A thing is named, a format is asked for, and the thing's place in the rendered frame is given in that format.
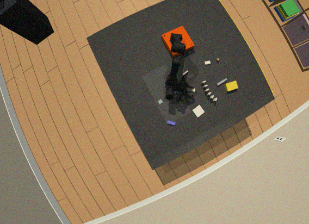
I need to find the yellow block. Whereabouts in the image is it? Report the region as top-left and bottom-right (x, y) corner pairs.
(224, 80), (238, 92)

